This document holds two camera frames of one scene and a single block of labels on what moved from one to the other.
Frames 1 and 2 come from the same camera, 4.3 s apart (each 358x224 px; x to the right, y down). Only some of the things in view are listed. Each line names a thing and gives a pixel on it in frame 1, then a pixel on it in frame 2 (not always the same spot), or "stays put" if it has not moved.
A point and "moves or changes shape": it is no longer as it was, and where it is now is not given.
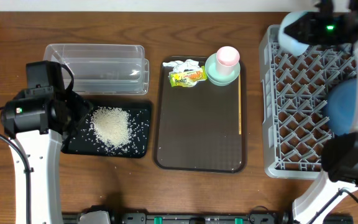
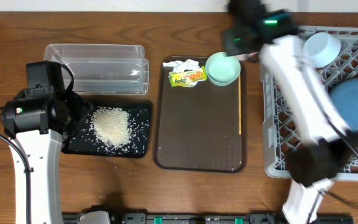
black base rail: (264, 215) stays put
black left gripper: (79, 106) stays put
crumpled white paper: (179, 66) stays put
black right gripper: (306, 26) -> (238, 46)
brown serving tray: (202, 128) stays put
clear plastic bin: (104, 69) stays put
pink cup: (227, 58) -> (253, 56)
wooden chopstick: (240, 113) stays put
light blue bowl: (290, 45) moves or changes shape
